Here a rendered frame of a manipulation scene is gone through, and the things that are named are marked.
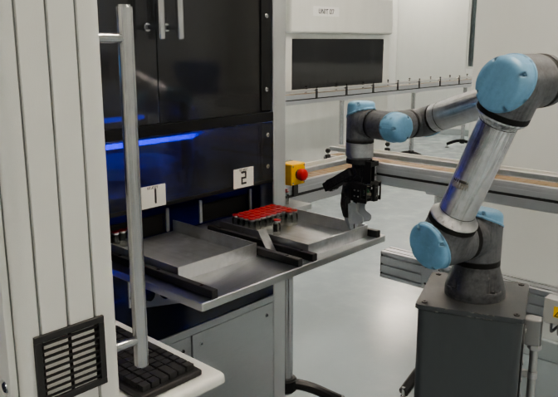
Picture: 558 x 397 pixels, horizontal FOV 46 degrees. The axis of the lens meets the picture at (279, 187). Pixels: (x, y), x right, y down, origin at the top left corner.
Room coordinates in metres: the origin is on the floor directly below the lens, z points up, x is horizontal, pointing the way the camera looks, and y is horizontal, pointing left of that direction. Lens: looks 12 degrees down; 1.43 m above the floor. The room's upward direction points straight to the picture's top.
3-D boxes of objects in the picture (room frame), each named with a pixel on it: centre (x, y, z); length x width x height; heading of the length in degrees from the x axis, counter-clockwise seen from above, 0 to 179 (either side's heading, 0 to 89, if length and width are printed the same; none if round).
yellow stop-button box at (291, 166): (2.18, -0.04, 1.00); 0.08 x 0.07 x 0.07; 48
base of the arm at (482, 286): (1.61, -0.50, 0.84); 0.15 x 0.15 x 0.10
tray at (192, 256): (1.67, 0.27, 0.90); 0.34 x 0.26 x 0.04; 48
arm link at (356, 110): (1.77, -0.22, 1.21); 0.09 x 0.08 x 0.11; 37
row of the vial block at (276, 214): (1.90, 0.02, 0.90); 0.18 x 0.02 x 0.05; 137
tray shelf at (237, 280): (1.75, 0.10, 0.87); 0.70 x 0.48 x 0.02; 138
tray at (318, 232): (1.84, -0.04, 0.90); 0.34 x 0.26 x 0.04; 47
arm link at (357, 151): (1.78, -0.22, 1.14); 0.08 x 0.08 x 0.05
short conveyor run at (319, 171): (2.49, -0.13, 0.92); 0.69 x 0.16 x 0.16; 138
